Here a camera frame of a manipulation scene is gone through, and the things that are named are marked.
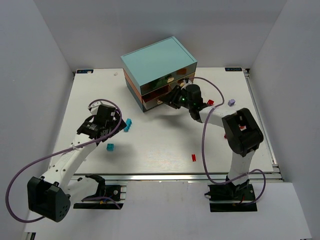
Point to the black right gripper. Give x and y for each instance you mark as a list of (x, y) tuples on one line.
[(176, 96)]

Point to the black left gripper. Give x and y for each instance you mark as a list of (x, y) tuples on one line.
[(116, 125)]

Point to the teal square lego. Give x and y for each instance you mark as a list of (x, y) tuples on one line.
[(110, 147)]

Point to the red long lego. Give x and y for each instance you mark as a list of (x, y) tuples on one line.
[(210, 102)]

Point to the small red lego piece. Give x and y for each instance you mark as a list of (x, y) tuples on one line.
[(193, 157)]

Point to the purple square lego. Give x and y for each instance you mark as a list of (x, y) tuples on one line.
[(231, 102)]

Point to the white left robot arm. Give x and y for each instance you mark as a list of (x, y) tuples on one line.
[(52, 194)]

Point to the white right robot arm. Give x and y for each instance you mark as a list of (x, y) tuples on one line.
[(243, 134)]

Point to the long teal lego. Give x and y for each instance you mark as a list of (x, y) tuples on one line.
[(128, 123)]

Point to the teal drawer cabinet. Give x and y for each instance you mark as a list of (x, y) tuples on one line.
[(166, 62)]

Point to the left blue label sticker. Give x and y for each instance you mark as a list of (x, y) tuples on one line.
[(84, 71)]

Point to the blue label sticker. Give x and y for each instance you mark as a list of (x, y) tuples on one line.
[(233, 69), (84, 71)]

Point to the right blue label sticker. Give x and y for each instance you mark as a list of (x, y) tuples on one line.
[(233, 69)]

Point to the aluminium table front rail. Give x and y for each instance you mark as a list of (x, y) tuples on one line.
[(181, 177)]

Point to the aluminium table rail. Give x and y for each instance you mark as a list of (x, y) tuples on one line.
[(181, 177), (275, 165)]

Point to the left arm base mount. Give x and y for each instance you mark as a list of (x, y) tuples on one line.
[(106, 196)]

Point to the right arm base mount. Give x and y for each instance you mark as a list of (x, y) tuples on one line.
[(222, 200)]

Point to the aluminium table right rail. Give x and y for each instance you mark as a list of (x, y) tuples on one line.
[(275, 165)]

